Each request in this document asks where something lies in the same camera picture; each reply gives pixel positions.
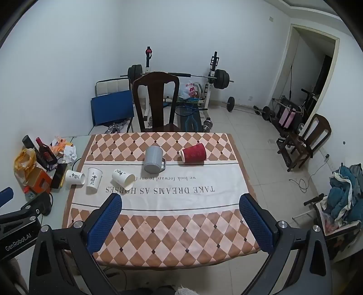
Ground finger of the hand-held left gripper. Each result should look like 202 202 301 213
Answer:
20 192 53 216
0 187 14 207

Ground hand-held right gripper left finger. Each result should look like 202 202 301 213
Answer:
28 194 123 295

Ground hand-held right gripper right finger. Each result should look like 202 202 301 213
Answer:
239 193 333 295

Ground white printed paper cup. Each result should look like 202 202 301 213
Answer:
86 167 103 195
111 169 136 191
65 170 86 186

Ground grey mug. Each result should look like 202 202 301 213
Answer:
144 145 167 174

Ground red ribbed paper cup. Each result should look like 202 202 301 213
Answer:
180 143 206 164

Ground orange box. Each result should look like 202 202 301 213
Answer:
28 167 53 195

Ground black phone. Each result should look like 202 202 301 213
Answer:
51 163 68 189

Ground yellow plastic bag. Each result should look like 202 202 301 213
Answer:
14 148 37 183

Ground dark wine bottle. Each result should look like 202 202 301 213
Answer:
35 137 58 165

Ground crumpled white tissue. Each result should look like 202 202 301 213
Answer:
63 146 78 163

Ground checkered printed tablecloth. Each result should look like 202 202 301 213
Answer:
62 133 261 268

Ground black bottle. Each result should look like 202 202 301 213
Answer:
22 135 47 171

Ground orange snack wrappers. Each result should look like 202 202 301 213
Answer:
50 136 70 155

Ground pile of clothes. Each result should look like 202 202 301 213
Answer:
329 164 363 227

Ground dark wooden chair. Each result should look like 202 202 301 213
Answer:
132 71 182 133
284 114 332 172

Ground pink bag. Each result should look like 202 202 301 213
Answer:
278 107 296 128

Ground blue folding chair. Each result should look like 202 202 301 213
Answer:
91 90 135 126

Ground small barbell on floor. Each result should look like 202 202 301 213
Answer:
222 97 276 121

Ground white padded chair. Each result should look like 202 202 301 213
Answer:
95 78 134 98

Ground badminton racket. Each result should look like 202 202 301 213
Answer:
175 104 208 117

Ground weight bench rack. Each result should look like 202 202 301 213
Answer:
142 46 220 125

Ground plastic bag with red print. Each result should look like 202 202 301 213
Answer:
179 82 200 100

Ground barbell with black plates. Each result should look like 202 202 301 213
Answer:
120 64 235 90

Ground black cable on floor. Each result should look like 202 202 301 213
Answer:
289 155 329 194

